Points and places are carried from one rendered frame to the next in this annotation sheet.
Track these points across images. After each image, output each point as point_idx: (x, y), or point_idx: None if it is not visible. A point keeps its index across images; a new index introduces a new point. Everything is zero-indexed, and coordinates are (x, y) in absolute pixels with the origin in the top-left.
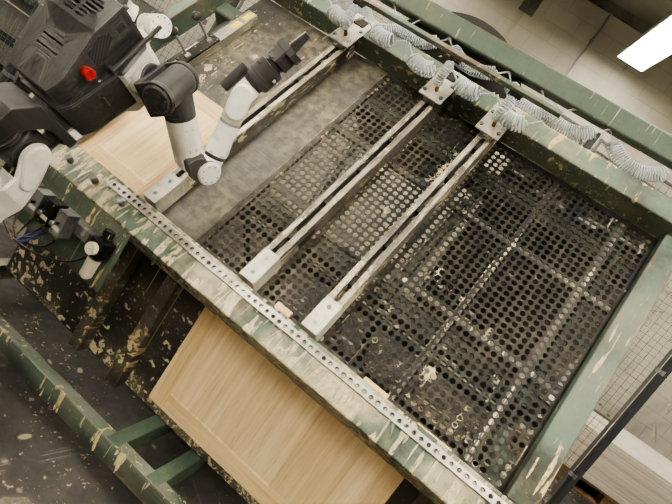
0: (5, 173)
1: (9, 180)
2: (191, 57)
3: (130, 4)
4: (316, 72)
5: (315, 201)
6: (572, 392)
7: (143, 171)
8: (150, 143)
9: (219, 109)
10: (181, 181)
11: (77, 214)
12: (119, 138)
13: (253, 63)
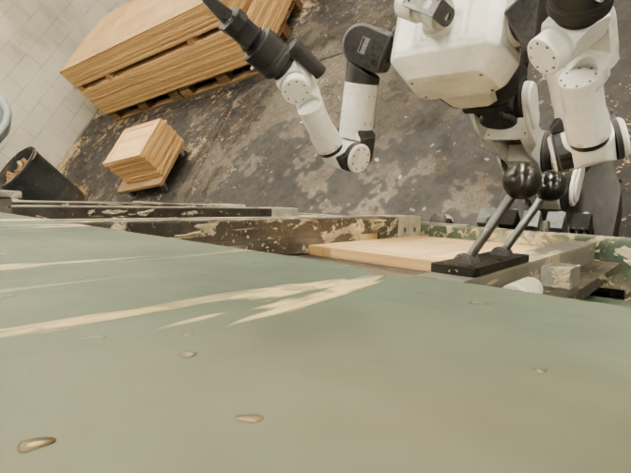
0: (516, 133)
1: (503, 130)
2: (484, 252)
3: (543, 27)
4: (126, 218)
5: (210, 207)
6: (54, 201)
7: (445, 241)
8: (459, 247)
9: (363, 251)
10: (379, 215)
11: (481, 221)
12: (515, 250)
13: (282, 39)
